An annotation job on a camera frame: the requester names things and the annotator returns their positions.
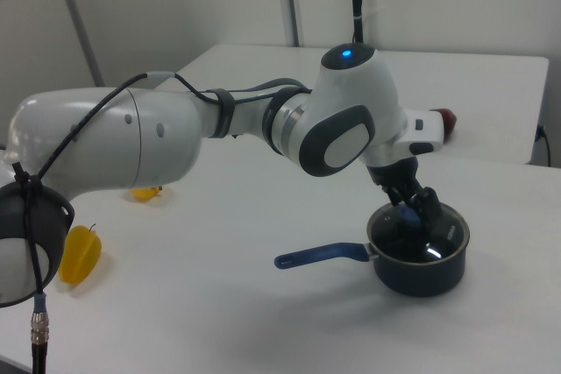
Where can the red emergency stop button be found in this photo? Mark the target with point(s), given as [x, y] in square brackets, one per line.
[448, 120]

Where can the yellow bell pepper with stem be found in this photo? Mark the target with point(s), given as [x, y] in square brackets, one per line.
[144, 194]

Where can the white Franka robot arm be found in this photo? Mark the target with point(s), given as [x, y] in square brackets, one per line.
[342, 129]

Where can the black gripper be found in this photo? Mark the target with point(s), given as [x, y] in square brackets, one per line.
[394, 172]

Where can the white background table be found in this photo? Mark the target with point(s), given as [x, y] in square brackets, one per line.
[482, 98]

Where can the yellow starfruit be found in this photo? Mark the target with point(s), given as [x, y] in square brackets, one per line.
[81, 258]

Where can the glass lid with blue knob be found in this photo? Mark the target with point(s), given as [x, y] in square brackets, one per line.
[394, 238]

